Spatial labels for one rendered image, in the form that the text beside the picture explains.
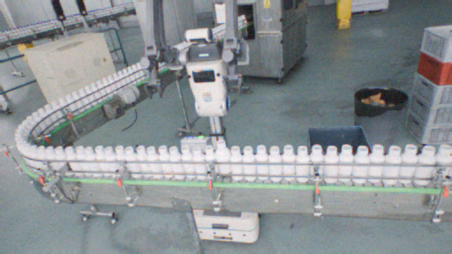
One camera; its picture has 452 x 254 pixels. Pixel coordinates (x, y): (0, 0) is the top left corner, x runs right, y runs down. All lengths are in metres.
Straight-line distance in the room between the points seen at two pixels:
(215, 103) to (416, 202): 1.18
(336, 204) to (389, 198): 0.21
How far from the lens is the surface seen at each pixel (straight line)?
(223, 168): 1.29
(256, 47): 4.92
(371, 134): 2.97
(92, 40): 5.37
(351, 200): 1.36
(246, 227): 2.16
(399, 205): 1.42
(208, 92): 1.80
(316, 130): 1.81
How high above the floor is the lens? 1.86
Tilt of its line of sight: 29 degrees down
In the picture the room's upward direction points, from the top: 9 degrees counter-clockwise
